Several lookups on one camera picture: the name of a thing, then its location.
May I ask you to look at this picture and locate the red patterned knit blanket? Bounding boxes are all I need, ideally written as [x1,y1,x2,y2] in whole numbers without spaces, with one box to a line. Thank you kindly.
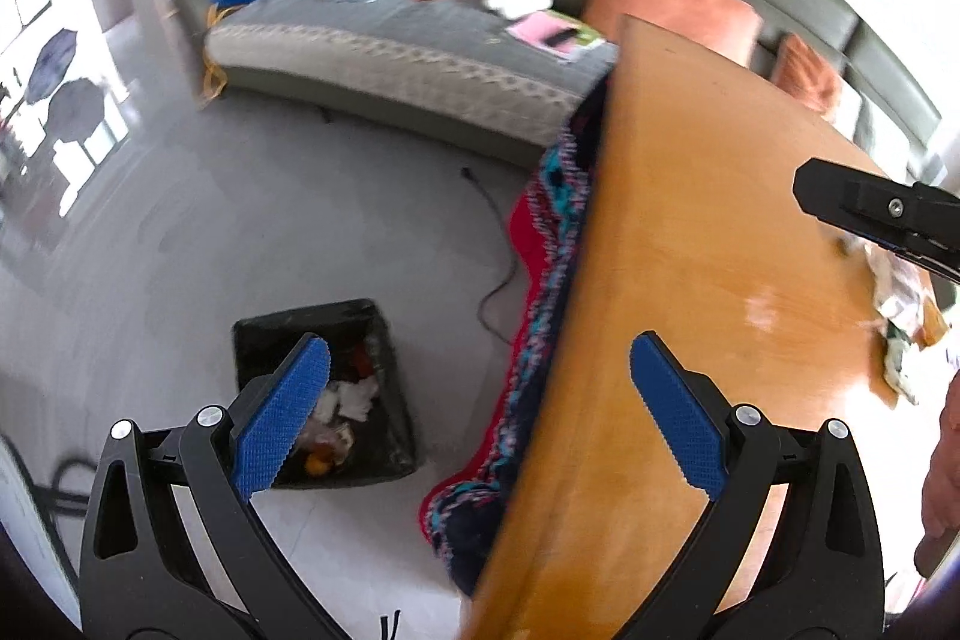
[418,77,612,600]

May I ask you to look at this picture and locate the pink book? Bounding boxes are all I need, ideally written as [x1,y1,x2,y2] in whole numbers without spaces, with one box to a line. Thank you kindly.
[506,8,607,62]

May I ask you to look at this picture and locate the large orange cushion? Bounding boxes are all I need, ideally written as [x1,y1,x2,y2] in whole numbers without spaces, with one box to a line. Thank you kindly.
[581,0,764,67]

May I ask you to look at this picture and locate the black floor cable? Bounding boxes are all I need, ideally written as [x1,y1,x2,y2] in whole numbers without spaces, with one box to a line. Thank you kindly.
[459,164,526,348]

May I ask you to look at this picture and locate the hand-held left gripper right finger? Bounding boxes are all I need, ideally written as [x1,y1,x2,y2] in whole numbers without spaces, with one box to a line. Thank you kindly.
[630,329,887,640]

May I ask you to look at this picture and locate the yellow cable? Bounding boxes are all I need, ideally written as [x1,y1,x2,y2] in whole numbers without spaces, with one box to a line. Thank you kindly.
[196,2,230,109]

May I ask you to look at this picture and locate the dark umbrella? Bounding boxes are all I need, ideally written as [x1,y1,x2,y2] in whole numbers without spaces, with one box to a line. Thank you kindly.
[22,26,80,105]
[49,77,106,146]

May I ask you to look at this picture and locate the black-lined trash bin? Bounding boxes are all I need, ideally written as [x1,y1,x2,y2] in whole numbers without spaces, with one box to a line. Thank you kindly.
[232,299,417,489]

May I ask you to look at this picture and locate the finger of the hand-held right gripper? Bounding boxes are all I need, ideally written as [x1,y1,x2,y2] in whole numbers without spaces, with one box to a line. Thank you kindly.
[793,158,960,281]

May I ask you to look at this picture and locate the small orange cushion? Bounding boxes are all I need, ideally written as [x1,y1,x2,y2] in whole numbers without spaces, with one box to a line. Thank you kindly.
[771,32,863,124]

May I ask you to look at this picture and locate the grey-green sofa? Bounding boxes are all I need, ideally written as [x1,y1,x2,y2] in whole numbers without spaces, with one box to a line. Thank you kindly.
[169,0,946,184]

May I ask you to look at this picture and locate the person's right forearm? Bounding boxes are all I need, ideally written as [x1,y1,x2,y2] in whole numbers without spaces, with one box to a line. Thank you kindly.
[915,370,960,577]

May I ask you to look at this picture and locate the crumpled white paper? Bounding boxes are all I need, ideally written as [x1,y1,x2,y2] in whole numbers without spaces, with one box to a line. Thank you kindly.
[315,377,380,423]

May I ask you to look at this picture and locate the crumpled paper wrappers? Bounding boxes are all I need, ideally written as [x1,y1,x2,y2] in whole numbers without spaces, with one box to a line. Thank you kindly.
[862,242,946,405]

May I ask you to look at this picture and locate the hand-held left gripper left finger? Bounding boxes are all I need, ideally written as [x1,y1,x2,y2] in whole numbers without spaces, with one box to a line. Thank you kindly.
[79,331,353,640]

